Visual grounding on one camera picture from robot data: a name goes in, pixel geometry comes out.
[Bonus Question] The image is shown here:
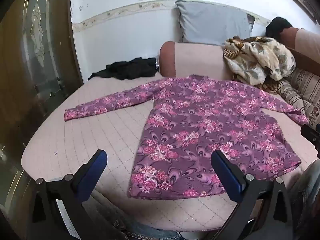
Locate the grey pillow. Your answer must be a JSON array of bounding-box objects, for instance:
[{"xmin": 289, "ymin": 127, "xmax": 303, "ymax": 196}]
[{"xmin": 175, "ymin": 0, "xmax": 255, "ymax": 46}]

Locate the black cloth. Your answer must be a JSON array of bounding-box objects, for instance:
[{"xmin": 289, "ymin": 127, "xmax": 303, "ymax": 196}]
[{"xmin": 88, "ymin": 57, "xmax": 157, "ymax": 81}]

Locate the pink rolled bolster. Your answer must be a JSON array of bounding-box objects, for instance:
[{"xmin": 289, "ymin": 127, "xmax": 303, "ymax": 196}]
[{"xmin": 159, "ymin": 41, "xmax": 237, "ymax": 80}]

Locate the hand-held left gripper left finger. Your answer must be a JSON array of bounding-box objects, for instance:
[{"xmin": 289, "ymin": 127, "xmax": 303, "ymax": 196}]
[{"xmin": 26, "ymin": 149, "xmax": 108, "ymax": 240}]

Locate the brown door with glass panel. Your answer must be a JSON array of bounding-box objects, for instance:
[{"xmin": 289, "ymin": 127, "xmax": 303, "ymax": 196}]
[{"xmin": 0, "ymin": 0, "xmax": 84, "ymax": 230}]

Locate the beige floral blanket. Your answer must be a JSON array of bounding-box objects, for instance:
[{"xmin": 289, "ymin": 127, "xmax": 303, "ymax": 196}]
[{"xmin": 223, "ymin": 36, "xmax": 296, "ymax": 86}]

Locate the pink quilted bed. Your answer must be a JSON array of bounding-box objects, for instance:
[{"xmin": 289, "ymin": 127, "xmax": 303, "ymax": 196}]
[{"xmin": 21, "ymin": 74, "xmax": 310, "ymax": 234}]

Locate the purple floral long-sleeved shirt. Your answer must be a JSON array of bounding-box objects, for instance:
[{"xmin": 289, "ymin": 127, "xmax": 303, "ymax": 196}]
[{"xmin": 64, "ymin": 74, "xmax": 310, "ymax": 200}]

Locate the black knit hat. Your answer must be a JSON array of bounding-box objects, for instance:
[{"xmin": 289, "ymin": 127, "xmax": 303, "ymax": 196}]
[{"xmin": 265, "ymin": 17, "xmax": 293, "ymax": 38}]

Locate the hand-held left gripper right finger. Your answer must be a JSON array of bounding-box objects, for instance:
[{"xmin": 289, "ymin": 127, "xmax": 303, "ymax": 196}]
[{"xmin": 205, "ymin": 150, "xmax": 294, "ymax": 240}]

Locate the beige bolster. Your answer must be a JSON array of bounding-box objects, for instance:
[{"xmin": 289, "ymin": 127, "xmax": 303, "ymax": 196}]
[{"xmin": 285, "ymin": 27, "xmax": 320, "ymax": 70}]

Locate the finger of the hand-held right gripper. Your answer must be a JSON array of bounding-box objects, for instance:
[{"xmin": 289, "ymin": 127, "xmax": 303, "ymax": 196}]
[{"xmin": 301, "ymin": 123, "xmax": 320, "ymax": 159}]

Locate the striped cushion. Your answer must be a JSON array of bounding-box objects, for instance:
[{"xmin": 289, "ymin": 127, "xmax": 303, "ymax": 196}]
[{"xmin": 262, "ymin": 69, "xmax": 320, "ymax": 128}]

